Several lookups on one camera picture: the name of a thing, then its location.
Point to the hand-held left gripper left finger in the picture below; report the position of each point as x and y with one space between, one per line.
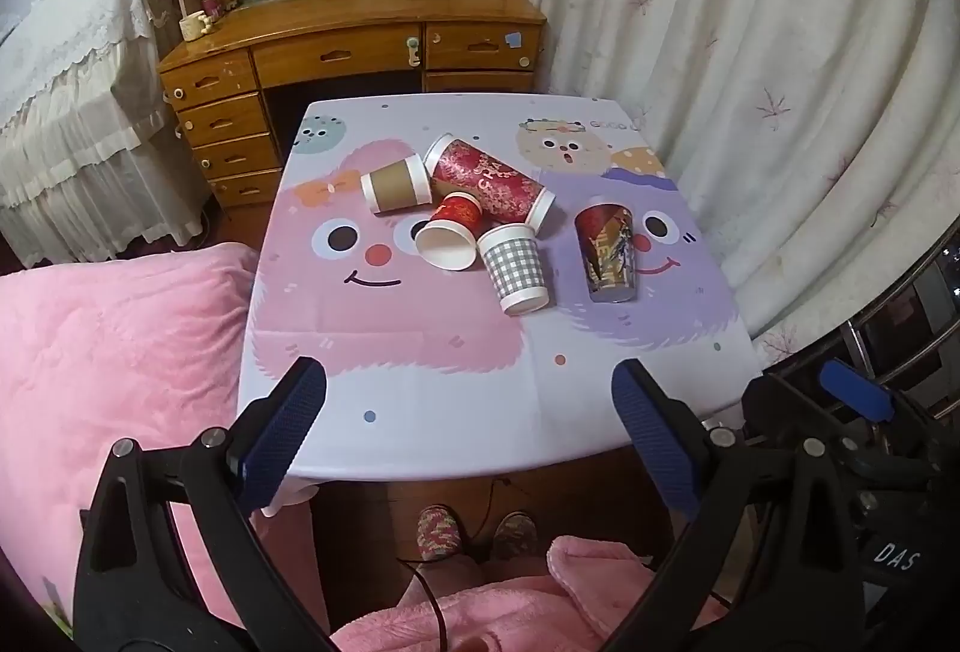
285 427

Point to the small red paper cup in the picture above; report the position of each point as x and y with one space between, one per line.
459 211

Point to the tall red patterned paper cup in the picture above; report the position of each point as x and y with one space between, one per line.
487 176

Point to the multicoloured patterned cup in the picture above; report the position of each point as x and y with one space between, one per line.
607 247

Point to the wide wooden desk drawer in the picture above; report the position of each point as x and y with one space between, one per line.
334 56

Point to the pink fluffy robe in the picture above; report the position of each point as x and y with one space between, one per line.
525 614

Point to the white lace bed cover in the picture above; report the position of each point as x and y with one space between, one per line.
75 97

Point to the white floral curtain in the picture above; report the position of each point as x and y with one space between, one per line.
750 22

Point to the chrome metal rack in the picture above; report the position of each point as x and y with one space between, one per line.
907 322

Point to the pink fluffy blanket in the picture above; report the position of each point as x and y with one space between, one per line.
112 337

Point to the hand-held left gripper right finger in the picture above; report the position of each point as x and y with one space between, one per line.
652 434

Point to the grey checked paper cup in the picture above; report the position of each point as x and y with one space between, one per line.
514 266

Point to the patterned slipper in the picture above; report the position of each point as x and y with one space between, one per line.
439 532
515 533

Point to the white mug on desk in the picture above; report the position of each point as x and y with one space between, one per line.
196 26

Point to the brown paper cup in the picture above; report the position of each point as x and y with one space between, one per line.
397 183

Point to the cartoon printed tablecloth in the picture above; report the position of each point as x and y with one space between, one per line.
420 397

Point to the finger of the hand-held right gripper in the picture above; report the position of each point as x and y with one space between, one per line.
855 389
780 408

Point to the wooden desk with hutch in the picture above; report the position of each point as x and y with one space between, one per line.
315 18

